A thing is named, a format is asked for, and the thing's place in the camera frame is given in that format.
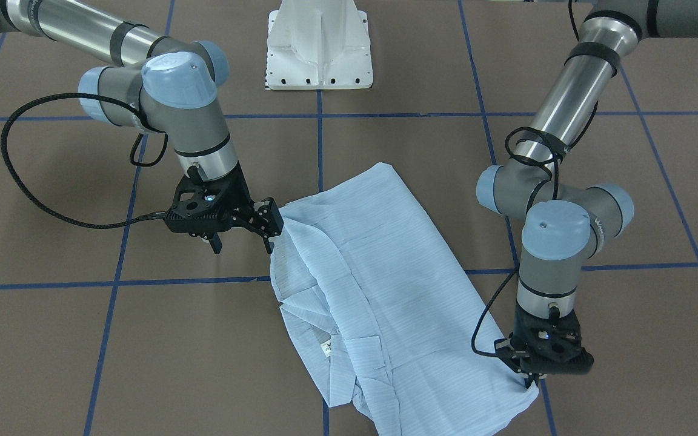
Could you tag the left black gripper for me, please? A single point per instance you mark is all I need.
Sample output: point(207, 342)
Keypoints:
point(519, 356)

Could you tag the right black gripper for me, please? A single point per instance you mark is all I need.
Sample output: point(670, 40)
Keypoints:
point(235, 192)

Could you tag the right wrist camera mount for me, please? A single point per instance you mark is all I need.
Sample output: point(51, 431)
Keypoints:
point(199, 208)

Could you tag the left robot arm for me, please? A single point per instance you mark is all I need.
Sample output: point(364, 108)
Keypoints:
point(603, 176)

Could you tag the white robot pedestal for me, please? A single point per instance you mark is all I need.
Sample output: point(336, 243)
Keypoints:
point(318, 45)

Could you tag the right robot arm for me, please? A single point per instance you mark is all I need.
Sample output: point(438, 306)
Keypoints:
point(157, 85)

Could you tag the light blue button shirt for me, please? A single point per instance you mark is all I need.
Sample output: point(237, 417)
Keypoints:
point(381, 312)

